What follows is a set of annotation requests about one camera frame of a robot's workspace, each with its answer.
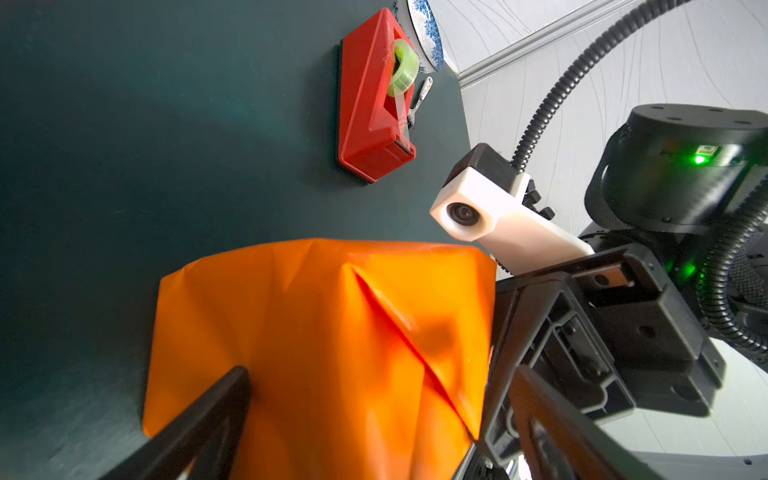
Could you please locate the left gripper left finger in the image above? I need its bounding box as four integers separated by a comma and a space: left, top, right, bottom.
103, 366, 251, 479

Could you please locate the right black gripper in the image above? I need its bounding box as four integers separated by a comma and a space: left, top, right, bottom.
477, 244, 726, 466

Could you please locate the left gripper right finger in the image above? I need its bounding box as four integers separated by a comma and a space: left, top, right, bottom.
510, 366, 660, 479

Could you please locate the orange wrapping paper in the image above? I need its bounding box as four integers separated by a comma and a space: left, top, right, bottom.
143, 239, 496, 479

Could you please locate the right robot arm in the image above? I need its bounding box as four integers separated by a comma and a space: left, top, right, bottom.
444, 1, 767, 479

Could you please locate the silver fork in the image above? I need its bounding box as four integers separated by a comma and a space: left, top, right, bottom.
407, 76, 434, 128

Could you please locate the red tape dispenser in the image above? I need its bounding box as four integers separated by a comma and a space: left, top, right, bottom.
337, 9, 420, 183

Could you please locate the green table mat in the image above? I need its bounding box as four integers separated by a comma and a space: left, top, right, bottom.
1, 1, 470, 479

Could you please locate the blue white ceramic bowl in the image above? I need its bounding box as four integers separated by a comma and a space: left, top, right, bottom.
391, 0, 445, 73

